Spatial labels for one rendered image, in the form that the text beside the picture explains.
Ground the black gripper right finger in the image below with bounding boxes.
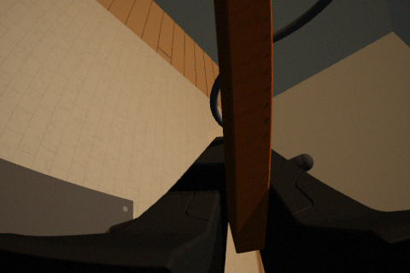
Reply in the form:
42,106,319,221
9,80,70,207
260,148,410,273

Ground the orange handle with grey loop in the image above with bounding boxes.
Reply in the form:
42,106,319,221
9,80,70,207
214,0,273,253

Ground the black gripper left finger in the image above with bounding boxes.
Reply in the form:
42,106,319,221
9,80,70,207
0,136,228,273

